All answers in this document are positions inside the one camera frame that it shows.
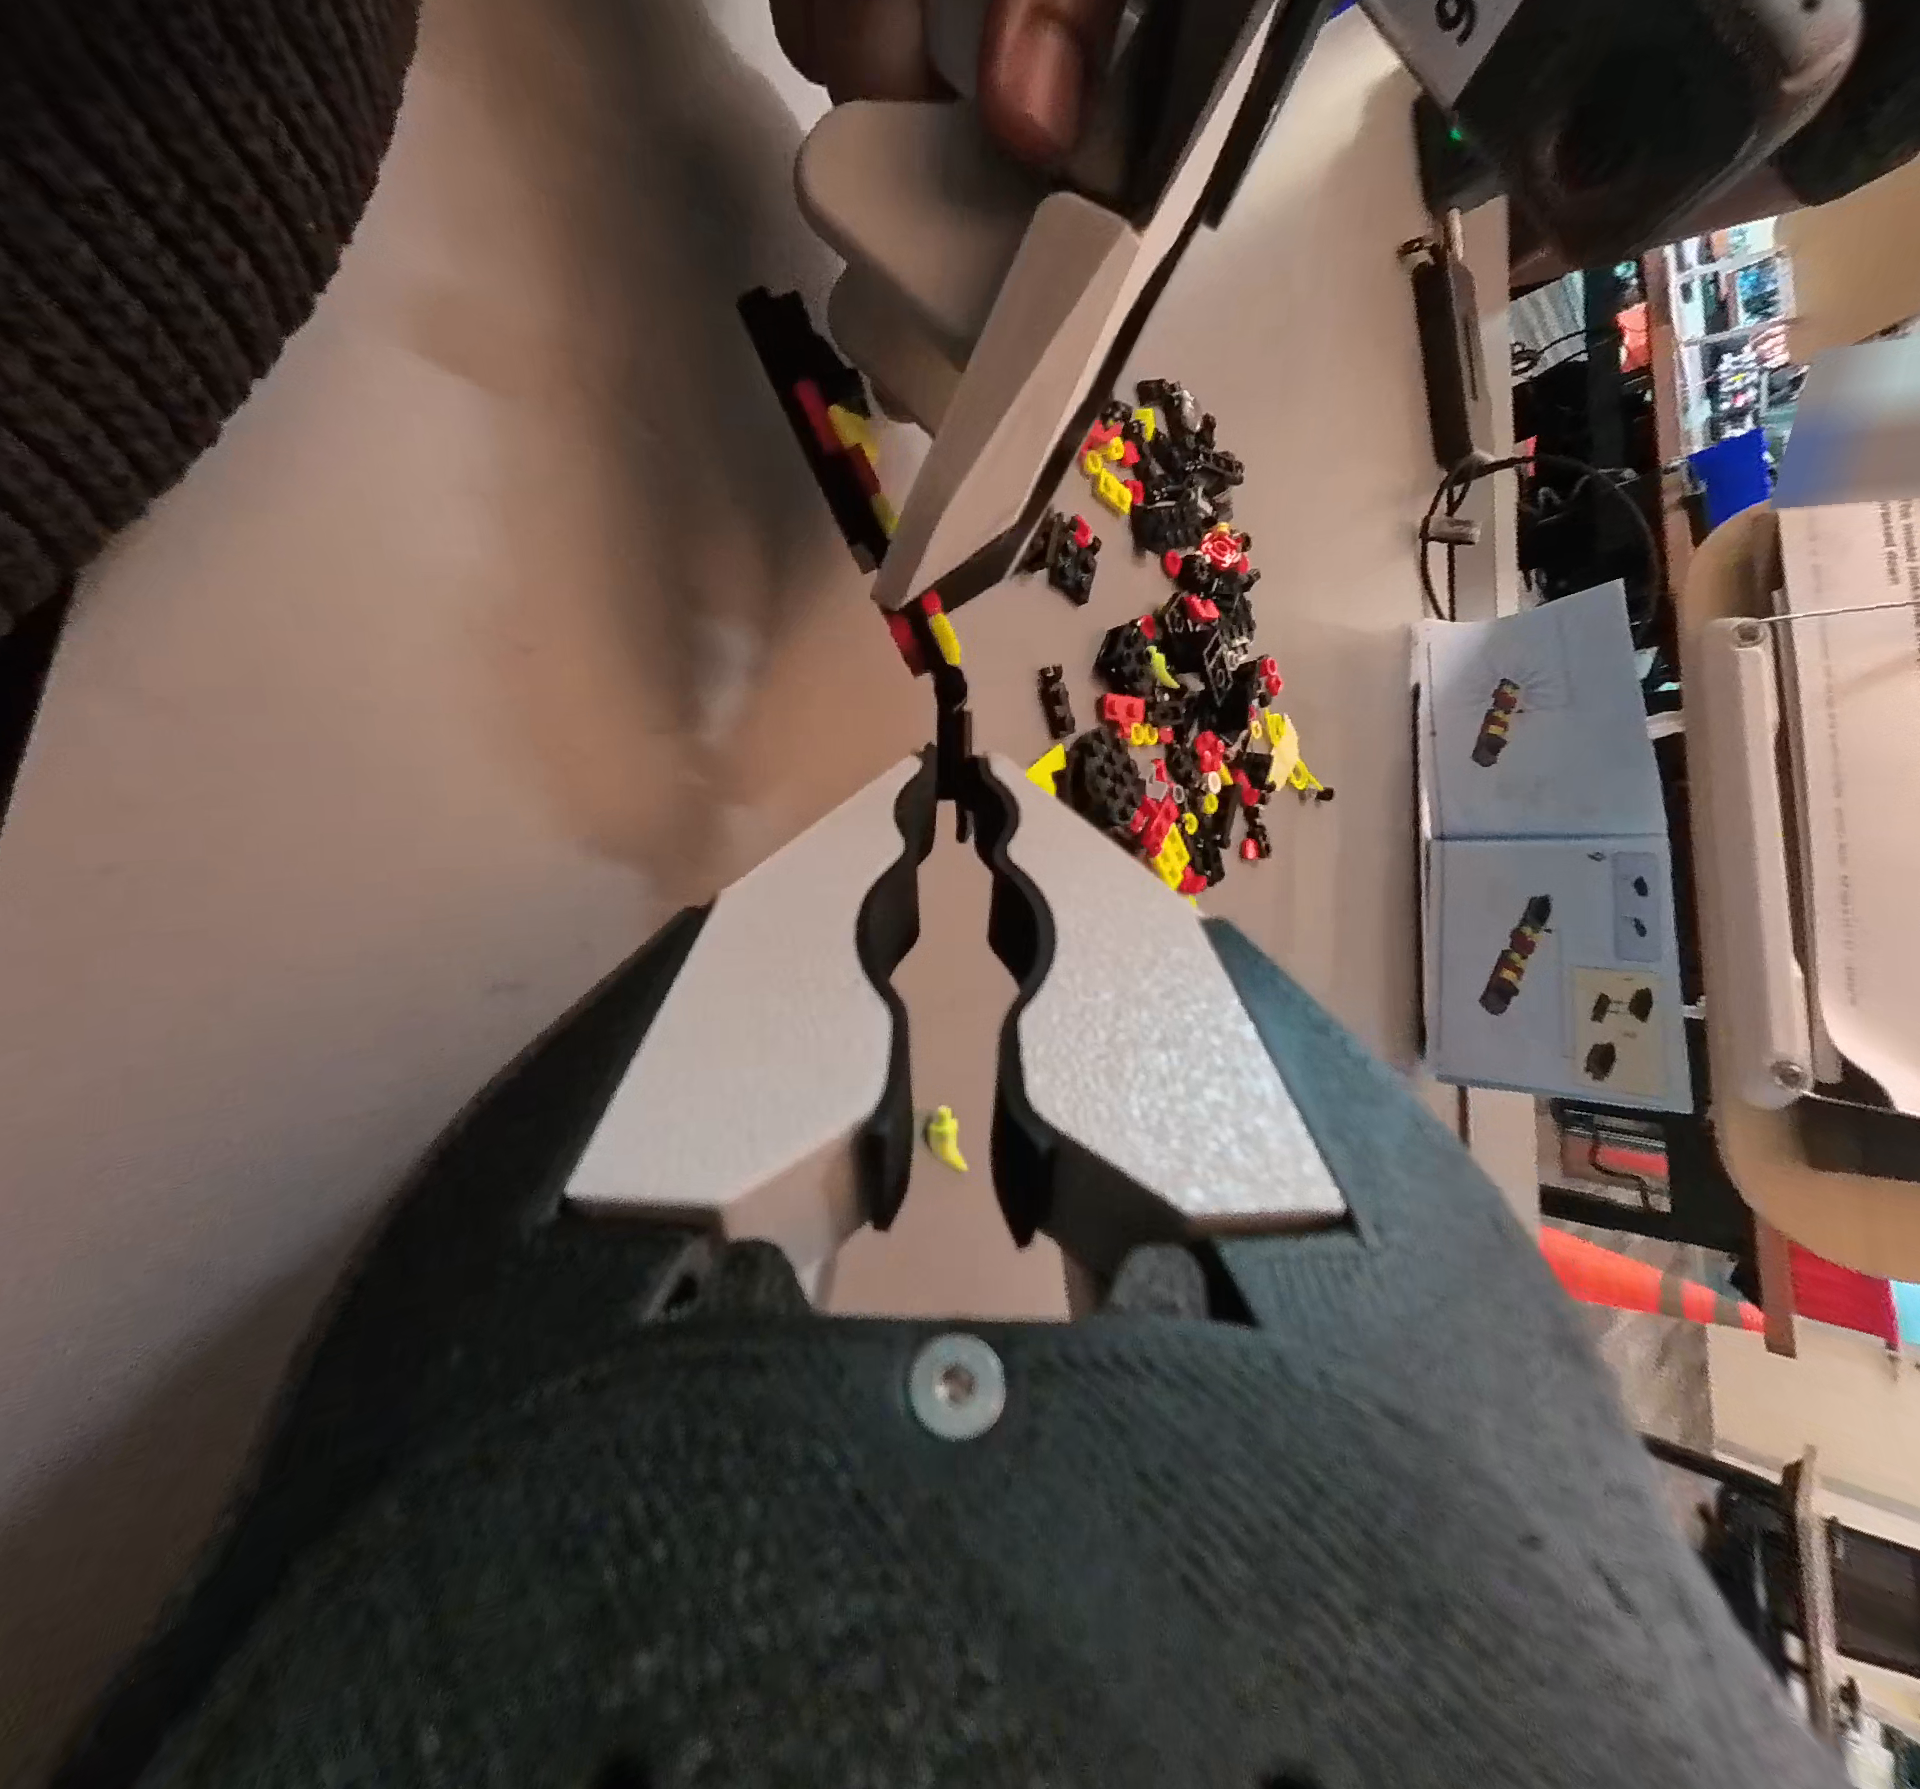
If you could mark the beige paper holder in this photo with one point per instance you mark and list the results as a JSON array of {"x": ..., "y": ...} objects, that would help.
[{"x": 1748, "y": 843}]

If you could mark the person's left hand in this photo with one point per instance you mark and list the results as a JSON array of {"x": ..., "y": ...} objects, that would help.
[{"x": 1051, "y": 21}]

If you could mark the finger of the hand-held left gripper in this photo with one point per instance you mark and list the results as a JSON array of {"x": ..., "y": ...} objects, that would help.
[{"x": 1022, "y": 378}]

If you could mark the neon yellow lego claw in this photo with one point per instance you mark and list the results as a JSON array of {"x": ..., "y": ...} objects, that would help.
[{"x": 948, "y": 1143}]

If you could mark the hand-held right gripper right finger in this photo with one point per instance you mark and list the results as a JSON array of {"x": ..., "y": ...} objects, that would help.
[{"x": 1186, "y": 1070}]

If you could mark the black flat device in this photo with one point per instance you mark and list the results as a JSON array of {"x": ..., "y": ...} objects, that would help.
[{"x": 1454, "y": 348}]

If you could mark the orange traffic cone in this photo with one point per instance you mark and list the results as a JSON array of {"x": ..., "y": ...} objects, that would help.
[{"x": 1636, "y": 1278}]

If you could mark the light blue instruction booklet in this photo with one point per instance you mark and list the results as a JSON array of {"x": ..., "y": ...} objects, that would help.
[{"x": 1531, "y": 769}]

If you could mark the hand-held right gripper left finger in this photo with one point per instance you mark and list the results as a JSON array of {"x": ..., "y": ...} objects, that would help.
[{"x": 734, "y": 1070}]

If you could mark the yellow wedge lego plate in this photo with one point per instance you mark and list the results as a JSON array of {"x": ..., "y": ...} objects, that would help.
[{"x": 1050, "y": 772}]

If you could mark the pile of lego pieces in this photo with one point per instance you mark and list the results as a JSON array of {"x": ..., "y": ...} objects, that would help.
[{"x": 1186, "y": 710}]

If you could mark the partly built lego model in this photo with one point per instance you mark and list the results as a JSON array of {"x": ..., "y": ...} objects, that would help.
[{"x": 840, "y": 456}]

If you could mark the black wedge lego piece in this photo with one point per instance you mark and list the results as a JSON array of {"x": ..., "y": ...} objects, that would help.
[{"x": 951, "y": 739}]

